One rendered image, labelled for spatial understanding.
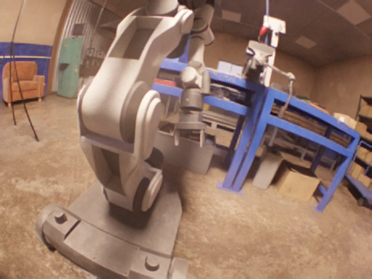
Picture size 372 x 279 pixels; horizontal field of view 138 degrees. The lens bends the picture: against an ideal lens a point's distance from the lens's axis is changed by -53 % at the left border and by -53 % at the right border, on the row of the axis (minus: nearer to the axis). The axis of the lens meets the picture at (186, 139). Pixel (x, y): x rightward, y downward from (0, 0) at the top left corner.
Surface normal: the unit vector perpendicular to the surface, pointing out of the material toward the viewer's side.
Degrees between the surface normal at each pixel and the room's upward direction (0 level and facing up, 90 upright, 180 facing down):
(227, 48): 90
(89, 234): 0
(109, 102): 68
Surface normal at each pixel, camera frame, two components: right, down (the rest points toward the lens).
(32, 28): 0.94, 0.29
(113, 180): 0.14, -0.66
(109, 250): 0.23, -0.92
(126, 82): 0.02, -0.28
